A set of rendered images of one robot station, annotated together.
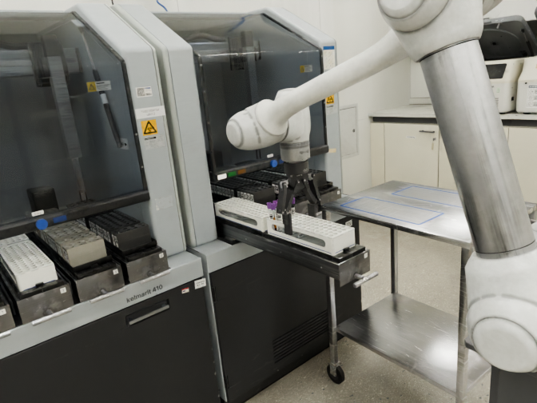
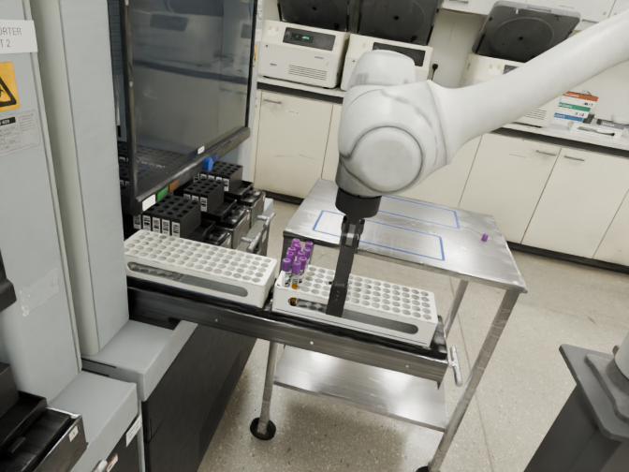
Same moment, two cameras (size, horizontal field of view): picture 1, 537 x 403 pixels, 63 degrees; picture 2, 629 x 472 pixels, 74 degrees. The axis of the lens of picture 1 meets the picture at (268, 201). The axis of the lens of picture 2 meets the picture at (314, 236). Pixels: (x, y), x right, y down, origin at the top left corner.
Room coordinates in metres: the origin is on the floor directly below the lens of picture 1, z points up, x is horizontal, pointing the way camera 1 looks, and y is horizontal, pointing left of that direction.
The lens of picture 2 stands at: (0.90, 0.42, 1.30)
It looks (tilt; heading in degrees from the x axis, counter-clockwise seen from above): 27 degrees down; 314
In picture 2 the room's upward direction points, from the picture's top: 10 degrees clockwise
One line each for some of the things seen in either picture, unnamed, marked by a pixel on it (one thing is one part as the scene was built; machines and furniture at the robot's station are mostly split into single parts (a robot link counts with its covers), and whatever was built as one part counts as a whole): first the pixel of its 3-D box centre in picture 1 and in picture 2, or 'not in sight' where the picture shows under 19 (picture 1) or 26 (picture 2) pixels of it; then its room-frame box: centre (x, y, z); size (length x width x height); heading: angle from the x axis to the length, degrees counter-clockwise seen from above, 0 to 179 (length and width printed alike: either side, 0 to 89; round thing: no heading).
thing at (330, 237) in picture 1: (308, 232); (354, 302); (1.28, -0.12, 0.84); 0.30 x 0.10 x 0.06; 38
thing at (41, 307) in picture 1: (21, 269); not in sight; (1.35, 0.84, 0.78); 0.73 x 0.14 x 0.09; 38
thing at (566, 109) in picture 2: not in sight; (568, 109); (1.96, -3.09, 1.01); 0.23 x 0.12 x 0.08; 38
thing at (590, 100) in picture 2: not in sight; (577, 96); (1.94, -3.11, 1.10); 0.24 x 0.13 x 0.10; 37
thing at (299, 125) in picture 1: (288, 115); (378, 107); (1.30, -0.08, 1.20); 0.13 x 0.11 x 0.16; 134
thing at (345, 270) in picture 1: (281, 239); (282, 311); (1.39, -0.03, 0.78); 0.73 x 0.14 x 0.09; 38
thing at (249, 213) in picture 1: (248, 214); (197, 269); (1.53, 0.08, 0.83); 0.30 x 0.10 x 0.06; 38
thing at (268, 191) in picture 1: (263, 196); (186, 221); (1.70, 0.02, 0.85); 0.12 x 0.02 x 0.06; 129
